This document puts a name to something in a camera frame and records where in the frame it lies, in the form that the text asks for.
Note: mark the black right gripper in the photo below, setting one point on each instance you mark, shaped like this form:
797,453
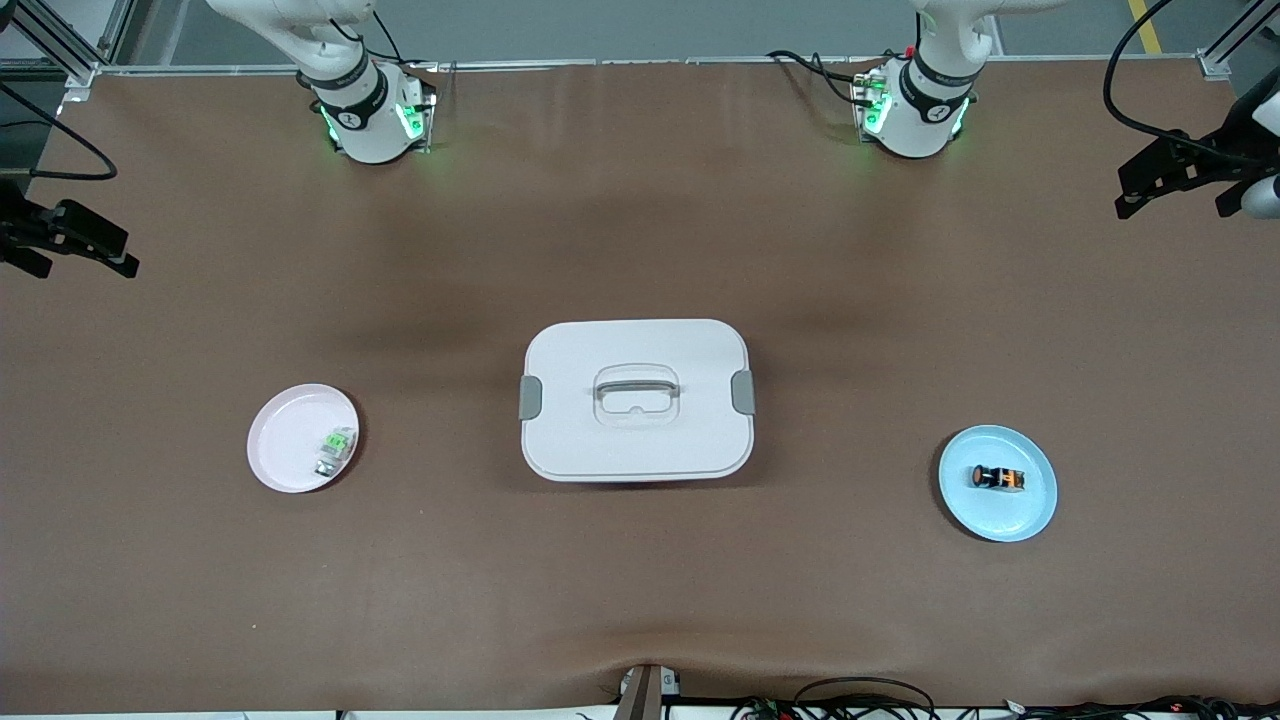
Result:
22,228

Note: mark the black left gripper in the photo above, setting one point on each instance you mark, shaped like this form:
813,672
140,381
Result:
1216,157

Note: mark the orange and black switch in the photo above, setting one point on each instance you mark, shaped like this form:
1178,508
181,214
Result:
990,478

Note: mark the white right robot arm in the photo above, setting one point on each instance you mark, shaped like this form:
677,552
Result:
360,120

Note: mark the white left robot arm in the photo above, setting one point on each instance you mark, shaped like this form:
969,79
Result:
915,120

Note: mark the pink round plate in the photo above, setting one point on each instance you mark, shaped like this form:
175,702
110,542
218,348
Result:
285,440

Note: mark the blue round plate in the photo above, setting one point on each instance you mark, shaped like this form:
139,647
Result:
1000,515

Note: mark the white lidded storage box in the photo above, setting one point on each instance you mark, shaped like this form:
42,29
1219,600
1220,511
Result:
600,440

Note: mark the aluminium frame post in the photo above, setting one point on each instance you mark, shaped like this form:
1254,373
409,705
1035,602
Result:
75,62
1222,55

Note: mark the green and grey switch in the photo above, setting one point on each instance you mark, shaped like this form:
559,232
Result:
338,442

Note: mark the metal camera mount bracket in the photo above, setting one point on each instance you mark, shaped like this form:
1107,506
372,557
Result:
640,700

